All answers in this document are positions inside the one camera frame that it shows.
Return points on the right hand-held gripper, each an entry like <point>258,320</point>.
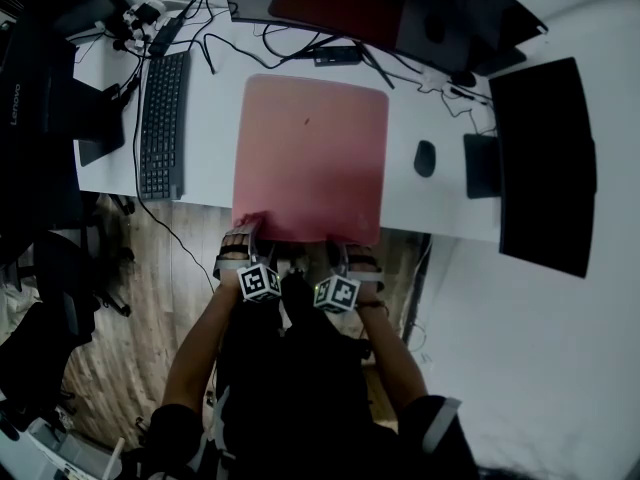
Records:
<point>342,293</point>

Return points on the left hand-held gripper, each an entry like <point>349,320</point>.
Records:
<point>260,283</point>

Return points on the pink desk mat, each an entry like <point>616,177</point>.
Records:
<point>310,168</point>

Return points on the person's left forearm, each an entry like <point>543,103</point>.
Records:
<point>200,348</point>

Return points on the person's right forearm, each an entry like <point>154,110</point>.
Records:
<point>395,353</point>

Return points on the black computer mouse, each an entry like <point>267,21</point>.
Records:
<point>424,158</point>

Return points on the person's left hand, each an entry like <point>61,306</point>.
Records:
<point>235,240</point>

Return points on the person's right hand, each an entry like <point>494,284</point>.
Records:
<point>362,258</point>

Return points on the cardboard box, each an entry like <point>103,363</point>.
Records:
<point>381,398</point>

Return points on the black keyboard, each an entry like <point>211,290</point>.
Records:
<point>162,128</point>

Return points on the person's black top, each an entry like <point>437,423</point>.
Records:
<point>300,408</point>

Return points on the black office chair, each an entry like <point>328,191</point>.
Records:
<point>65,278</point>

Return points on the small white adapter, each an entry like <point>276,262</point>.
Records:
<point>433,79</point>

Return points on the black usb hub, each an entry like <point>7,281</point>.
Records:
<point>337,56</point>

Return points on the small black round device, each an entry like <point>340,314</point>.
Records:
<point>464,79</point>

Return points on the flat black monitor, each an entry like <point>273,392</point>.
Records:
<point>545,168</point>

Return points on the black power adapter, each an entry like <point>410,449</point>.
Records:
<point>165,37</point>

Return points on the dark padded chair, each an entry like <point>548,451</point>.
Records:
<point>35,363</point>

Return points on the white power strip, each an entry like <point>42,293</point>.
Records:
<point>145,18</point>

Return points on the black monitor with logo back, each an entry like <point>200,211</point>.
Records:
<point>35,118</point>

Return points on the wide curved black monitor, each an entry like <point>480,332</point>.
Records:
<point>380,8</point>

